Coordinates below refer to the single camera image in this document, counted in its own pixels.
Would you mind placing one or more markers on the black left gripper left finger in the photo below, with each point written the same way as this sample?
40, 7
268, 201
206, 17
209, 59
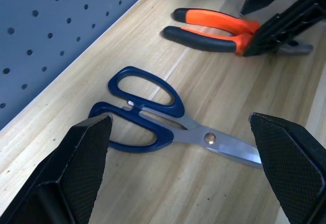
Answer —
63, 178

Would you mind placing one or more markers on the grey blue pegboard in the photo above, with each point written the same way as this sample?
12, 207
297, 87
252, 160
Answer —
51, 30

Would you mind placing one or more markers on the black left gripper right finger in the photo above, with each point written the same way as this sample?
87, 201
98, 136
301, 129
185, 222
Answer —
293, 165

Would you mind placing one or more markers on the orange and black pliers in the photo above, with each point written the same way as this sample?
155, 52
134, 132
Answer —
216, 21

